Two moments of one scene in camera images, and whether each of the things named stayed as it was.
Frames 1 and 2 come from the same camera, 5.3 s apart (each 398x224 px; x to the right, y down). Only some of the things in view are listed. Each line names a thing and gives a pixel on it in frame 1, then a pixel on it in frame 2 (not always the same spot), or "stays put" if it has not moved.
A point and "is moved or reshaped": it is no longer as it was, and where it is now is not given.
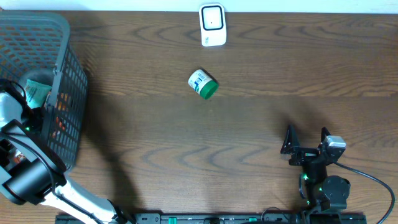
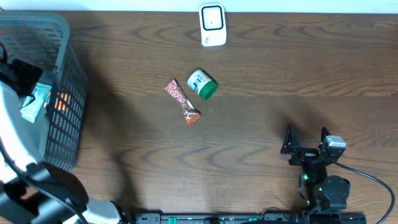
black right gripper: (305, 154) stays put
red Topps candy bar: (17, 158) is moved or reshaped
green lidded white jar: (203, 83) stays put
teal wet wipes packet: (36, 93) stays put
